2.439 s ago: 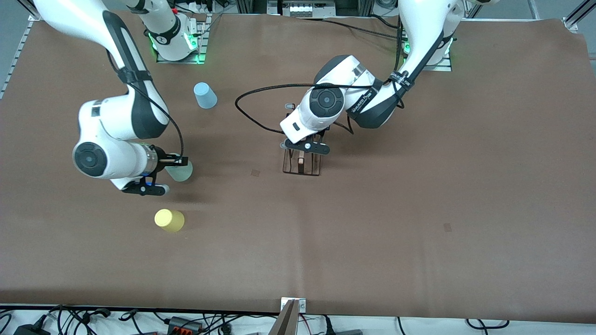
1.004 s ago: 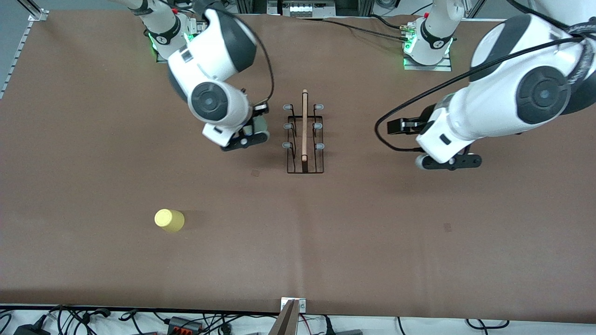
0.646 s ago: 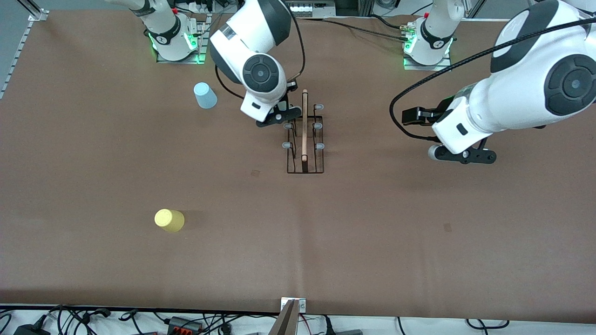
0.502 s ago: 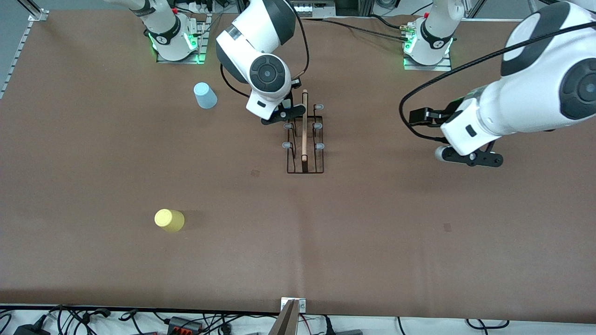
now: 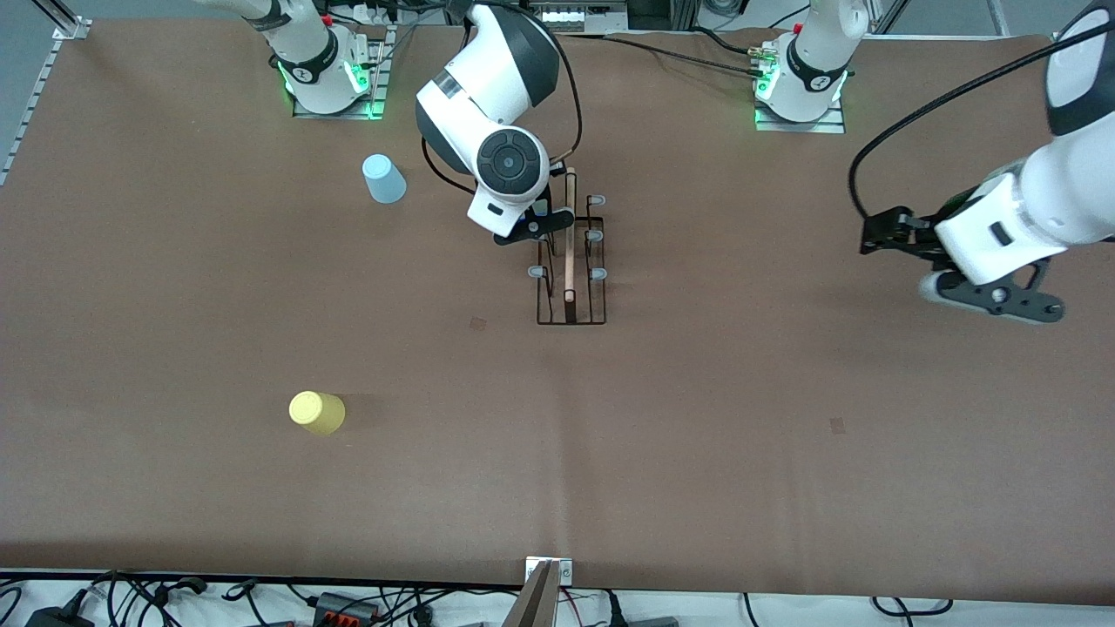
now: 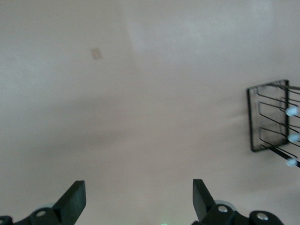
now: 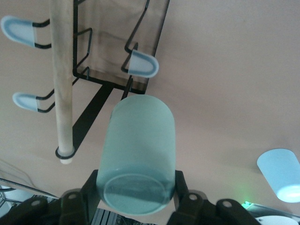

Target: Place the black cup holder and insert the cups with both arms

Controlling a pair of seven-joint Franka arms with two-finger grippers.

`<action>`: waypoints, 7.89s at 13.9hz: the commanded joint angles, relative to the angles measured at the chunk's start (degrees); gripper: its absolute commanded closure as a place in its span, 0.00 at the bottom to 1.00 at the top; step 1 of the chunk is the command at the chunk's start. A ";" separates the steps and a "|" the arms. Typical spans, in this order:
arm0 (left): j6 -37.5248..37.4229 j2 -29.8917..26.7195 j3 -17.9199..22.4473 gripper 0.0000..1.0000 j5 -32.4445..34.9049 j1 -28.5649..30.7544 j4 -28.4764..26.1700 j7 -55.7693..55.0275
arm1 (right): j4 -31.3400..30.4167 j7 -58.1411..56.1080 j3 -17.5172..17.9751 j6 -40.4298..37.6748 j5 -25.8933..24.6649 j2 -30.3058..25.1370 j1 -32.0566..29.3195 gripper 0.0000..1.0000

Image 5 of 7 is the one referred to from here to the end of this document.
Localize yellow plastic cup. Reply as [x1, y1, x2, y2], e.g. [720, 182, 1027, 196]
[288, 390, 347, 437]

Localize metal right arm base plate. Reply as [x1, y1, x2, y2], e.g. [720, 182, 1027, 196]
[292, 26, 390, 120]

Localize silver table edge bracket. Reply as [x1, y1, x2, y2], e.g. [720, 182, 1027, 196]
[525, 557, 574, 586]

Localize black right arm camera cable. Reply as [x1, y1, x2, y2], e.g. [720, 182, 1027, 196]
[421, 17, 583, 194]

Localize brown table cover sheet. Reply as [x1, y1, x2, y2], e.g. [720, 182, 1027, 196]
[0, 22, 1115, 606]

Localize brown wedge shaped post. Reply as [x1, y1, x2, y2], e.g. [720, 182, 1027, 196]
[503, 562, 563, 627]

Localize black power adapter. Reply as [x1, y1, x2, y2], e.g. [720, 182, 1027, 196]
[26, 605, 93, 627]

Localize white power strip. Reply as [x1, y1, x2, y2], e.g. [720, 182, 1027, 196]
[530, 0, 630, 34]

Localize black wire cup holder rack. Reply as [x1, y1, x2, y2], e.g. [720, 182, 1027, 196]
[527, 168, 609, 327]

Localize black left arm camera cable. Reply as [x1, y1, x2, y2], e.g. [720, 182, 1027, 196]
[849, 26, 1115, 220]

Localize light blue plastic cup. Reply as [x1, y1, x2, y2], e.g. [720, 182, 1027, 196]
[362, 153, 408, 206]

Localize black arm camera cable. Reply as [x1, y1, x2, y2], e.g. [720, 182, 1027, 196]
[849, 26, 1115, 220]
[421, 17, 583, 194]

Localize black base power cable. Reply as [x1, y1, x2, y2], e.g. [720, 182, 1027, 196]
[601, 28, 767, 81]

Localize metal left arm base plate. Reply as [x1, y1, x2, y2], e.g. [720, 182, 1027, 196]
[753, 39, 848, 135]

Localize black red connector block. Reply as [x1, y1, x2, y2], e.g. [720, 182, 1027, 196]
[314, 592, 382, 624]

